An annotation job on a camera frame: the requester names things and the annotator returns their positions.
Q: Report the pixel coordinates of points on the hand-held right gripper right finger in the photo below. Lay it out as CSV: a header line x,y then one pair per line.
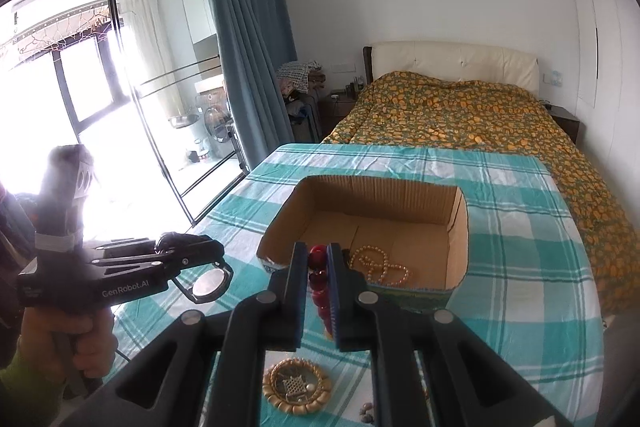
x,y
334,292

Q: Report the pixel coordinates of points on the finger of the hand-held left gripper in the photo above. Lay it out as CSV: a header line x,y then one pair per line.
x,y
170,241
197,252

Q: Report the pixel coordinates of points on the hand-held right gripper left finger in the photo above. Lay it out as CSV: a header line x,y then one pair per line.
x,y
299,292

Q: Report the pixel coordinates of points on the cardboard box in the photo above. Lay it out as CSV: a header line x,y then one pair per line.
x,y
380,227

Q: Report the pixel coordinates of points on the round gold brooch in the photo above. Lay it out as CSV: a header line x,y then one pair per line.
x,y
297,387

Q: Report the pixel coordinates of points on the person's left forearm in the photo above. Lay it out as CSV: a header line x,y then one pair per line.
x,y
25,387

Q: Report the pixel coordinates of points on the person's left hand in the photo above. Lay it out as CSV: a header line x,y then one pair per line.
x,y
40,327

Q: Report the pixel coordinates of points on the metal basin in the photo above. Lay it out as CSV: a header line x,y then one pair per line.
x,y
182,120

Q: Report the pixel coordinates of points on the small beige bead cluster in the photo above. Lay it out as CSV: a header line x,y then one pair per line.
x,y
367,412

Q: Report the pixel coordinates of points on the washing machine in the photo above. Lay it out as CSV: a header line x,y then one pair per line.
x,y
215,99

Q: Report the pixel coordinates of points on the dark wooden nightstand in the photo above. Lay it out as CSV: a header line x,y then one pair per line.
x,y
562,122
337,114

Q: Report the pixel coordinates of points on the teal checked tablecloth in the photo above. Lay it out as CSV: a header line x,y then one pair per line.
x,y
500,217

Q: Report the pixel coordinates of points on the white sheer curtain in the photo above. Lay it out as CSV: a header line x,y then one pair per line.
x,y
145,42

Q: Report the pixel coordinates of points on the pile of clothes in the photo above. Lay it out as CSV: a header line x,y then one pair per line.
x,y
300,77

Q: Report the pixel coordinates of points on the small dark bottles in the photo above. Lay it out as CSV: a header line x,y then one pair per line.
x,y
354,88

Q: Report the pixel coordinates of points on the blue curtain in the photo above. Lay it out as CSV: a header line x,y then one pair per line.
x,y
245,47

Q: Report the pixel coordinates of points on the bed with orange bedspread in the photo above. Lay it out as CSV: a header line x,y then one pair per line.
x,y
450,117

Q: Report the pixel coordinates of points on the white balcony cabinet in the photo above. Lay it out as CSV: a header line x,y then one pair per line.
x,y
197,12

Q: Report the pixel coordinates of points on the ceiling clothes drying rack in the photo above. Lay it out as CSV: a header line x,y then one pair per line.
x,y
60,27

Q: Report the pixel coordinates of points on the cream padded headboard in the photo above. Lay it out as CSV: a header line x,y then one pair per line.
x,y
450,57

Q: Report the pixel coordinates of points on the white wardrobe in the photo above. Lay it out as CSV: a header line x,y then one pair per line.
x,y
610,32

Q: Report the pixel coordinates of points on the black sliding door frame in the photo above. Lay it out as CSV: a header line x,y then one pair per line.
x,y
110,32

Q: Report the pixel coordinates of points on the dark wooden bed frame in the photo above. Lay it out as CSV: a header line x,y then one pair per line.
x,y
368,67

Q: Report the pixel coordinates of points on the pale blue wall socket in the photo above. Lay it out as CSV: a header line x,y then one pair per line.
x,y
556,78

